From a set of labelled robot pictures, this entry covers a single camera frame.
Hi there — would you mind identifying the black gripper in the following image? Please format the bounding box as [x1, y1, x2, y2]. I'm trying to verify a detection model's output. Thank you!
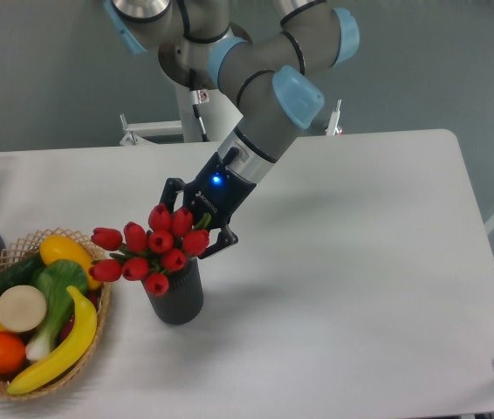
[160, 151, 256, 259]

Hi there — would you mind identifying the red tulip bouquet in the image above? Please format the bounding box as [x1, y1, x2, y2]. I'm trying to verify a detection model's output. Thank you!
[88, 203, 211, 297]

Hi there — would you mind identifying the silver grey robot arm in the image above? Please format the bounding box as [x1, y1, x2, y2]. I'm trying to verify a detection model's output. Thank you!
[104, 1, 360, 256]

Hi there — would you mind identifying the dark grey ribbed vase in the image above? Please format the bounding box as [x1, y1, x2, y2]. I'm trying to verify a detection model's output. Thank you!
[142, 258, 203, 325]

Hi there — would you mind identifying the green bok choy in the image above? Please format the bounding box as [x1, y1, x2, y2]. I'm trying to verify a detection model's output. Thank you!
[26, 259, 88, 363]

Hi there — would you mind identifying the yellow banana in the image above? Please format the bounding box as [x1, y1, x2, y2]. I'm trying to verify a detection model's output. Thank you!
[7, 285, 98, 395]

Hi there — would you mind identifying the green cucumber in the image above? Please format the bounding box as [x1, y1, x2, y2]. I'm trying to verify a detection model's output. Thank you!
[0, 253, 45, 296]

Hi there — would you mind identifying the woven wicker basket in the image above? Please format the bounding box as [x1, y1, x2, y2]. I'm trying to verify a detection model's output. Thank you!
[0, 229, 111, 401]

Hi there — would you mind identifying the beige round radish slice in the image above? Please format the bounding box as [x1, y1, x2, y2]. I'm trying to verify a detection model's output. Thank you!
[0, 285, 47, 333]

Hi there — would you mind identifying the orange fruit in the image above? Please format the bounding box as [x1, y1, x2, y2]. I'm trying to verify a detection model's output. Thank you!
[0, 333, 25, 375]

